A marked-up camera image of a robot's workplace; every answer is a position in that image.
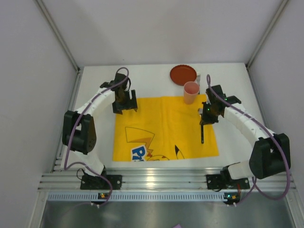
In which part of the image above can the yellow pikachu placemat cloth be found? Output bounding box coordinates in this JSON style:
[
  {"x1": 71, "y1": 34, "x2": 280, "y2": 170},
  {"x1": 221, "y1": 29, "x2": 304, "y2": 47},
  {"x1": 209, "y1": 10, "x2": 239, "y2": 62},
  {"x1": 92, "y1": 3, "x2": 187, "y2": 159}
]
[{"x1": 113, "y1": 95, "x2": 219, "y2": 162}]

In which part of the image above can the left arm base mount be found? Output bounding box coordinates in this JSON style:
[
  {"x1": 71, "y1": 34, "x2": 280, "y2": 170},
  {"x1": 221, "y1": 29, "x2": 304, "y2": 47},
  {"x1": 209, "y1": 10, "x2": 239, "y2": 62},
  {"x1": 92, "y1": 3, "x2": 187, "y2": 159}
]
[{"x1": 80, "y1": 174, "x2": 122, "y2": 190}]

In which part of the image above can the pink plastic cup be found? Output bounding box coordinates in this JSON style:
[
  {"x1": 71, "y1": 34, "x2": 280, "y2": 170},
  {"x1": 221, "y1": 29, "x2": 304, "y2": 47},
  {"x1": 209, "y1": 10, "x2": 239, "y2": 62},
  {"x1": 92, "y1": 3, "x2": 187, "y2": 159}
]
[{"x1": 183, "y1": 81, "x2": 200, "y2": 105}]

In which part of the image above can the aluminium mounting rail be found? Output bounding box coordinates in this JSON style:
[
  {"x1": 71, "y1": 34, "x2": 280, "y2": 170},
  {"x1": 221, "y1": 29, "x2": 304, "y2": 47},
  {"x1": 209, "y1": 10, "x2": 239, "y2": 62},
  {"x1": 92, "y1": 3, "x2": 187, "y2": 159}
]
[{"x1": 38, "y1": 166, "x2": 296, "y2": 190}]

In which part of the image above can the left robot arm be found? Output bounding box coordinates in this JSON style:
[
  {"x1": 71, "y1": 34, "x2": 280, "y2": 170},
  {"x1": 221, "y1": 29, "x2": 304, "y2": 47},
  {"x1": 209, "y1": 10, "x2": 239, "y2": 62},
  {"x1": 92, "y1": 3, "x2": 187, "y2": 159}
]
[{"x1": 62, "y1": 67, "x2": 138, "y2": 177}]

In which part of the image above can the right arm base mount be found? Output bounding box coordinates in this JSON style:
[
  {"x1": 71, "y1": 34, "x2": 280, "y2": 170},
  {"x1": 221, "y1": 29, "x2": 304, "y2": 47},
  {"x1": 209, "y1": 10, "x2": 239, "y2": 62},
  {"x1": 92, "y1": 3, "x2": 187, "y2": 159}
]
[{"x1": 206, "y1": 174, "x2": 250, "y2": 191}]

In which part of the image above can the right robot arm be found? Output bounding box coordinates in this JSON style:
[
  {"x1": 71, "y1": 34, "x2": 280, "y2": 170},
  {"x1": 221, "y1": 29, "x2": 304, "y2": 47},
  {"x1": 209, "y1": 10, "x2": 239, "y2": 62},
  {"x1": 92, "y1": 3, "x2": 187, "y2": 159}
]
[{"x1": 199, "y1": 85, "x2": 291, "y2": 185}]

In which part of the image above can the fork with green handle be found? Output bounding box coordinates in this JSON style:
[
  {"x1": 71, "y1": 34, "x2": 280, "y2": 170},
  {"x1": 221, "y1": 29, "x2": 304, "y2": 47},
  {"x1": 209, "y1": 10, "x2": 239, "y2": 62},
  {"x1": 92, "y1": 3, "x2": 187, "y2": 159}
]
[{"x1": 196, "y1": 73, "x2": 201, "y2": 86}]

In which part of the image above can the perforated cable duct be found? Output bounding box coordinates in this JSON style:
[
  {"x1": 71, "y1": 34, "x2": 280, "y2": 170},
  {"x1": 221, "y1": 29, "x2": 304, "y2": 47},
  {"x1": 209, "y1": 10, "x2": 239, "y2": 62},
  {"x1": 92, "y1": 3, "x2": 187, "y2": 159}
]
[{"x1": 47, "y1": 191, "x2": 239, "y2": 202}]

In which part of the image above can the red plastic plate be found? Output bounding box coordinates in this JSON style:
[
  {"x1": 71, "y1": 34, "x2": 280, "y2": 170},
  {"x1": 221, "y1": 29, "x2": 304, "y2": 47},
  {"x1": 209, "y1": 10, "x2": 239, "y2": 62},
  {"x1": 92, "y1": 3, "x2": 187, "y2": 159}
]
[{"x1": 170, "y1": 65, "x2": 197, "y2": 86}]

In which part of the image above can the spoon with green handle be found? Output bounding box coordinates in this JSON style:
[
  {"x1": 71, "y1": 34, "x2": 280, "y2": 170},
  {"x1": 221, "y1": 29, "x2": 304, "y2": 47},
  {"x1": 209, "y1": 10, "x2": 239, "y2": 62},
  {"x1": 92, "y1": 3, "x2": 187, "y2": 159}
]
[{"x1": 198, "y1": 108, "x2": 204, "y2": 144}]

